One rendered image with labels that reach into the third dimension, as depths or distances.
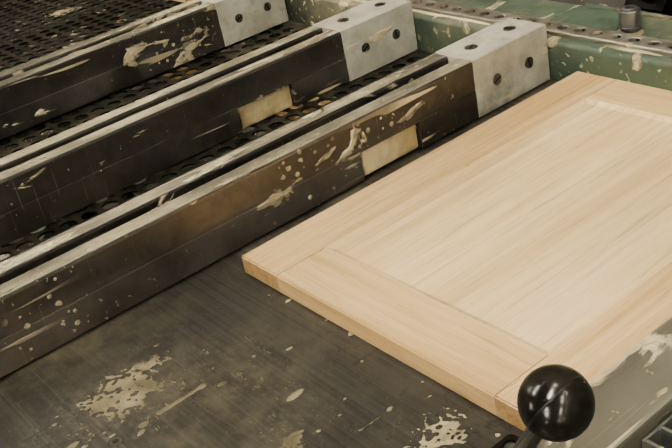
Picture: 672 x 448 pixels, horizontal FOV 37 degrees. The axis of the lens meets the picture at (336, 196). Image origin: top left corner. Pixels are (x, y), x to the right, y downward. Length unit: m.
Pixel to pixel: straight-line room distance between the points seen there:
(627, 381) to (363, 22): 0.75
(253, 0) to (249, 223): 0.66
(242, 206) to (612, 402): 0.44
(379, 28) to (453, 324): 0.63
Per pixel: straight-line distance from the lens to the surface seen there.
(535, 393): 0.50
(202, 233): 0.94
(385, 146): 1.06
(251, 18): 1.57
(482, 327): 0.77
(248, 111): 1.23
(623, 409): 0.66
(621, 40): 1.18
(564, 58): 1.21
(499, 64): 1.16
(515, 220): 0.91
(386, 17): 1.34
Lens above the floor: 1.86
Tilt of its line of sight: 42 degrees down
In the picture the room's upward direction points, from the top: 83 degrees counter-clockwise
